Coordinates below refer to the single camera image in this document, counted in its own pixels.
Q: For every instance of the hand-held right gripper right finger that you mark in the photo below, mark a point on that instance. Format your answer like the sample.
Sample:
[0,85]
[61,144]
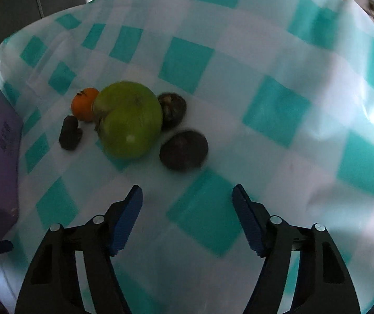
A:
[249,219]

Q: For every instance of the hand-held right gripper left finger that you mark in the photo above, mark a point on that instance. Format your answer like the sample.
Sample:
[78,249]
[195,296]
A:
[126,219]

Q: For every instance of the dark round passion fruit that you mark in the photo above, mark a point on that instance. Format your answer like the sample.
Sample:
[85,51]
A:
[183,150]
[173,109]

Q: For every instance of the large green pomelo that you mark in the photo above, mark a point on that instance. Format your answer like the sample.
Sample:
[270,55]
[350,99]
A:
[129,121]

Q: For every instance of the small lumpy dark fruit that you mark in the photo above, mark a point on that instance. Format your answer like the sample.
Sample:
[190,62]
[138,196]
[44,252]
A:
[70,133]

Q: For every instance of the small orange tangerine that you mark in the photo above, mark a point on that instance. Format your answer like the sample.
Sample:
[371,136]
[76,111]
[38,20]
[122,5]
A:
[83,104]

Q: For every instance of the teal white checked tablecloth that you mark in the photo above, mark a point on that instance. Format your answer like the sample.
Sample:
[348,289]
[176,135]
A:
[239,81]

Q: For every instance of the dark grey cabinet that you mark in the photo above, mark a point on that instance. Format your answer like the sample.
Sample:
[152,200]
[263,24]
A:
[20,3]

